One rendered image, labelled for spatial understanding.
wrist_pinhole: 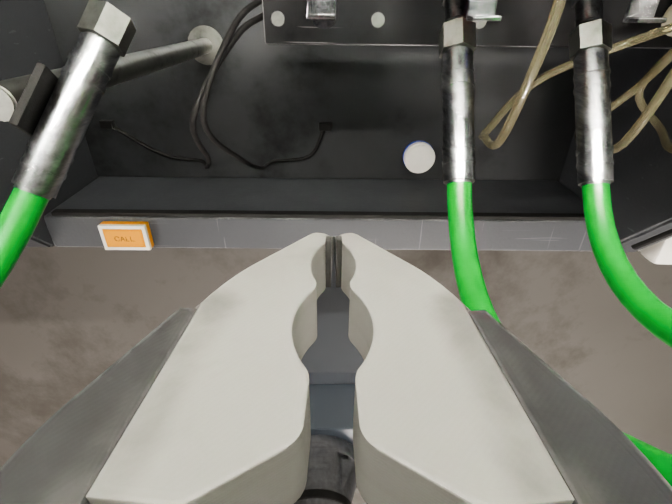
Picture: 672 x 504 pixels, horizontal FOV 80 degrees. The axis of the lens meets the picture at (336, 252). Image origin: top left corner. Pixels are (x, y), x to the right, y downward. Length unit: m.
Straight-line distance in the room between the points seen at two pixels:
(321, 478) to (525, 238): 0.50
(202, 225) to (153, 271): 1.31
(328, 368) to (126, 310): 1.28
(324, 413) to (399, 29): 0.63
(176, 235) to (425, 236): 0.28
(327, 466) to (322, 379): 0.16
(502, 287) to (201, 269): 1.22
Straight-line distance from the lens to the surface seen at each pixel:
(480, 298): 0.21
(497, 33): 0.39
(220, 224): 0.46
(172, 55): 0.41
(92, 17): 0.24
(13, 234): 0.23
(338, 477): 0.77
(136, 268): 1.79
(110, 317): 2.01
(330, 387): 0.82
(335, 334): 0.88
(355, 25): 0.37
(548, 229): 0.50
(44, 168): 0.23
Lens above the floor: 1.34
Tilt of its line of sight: 59 degrees down
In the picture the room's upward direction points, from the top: 180 degrees clockwise
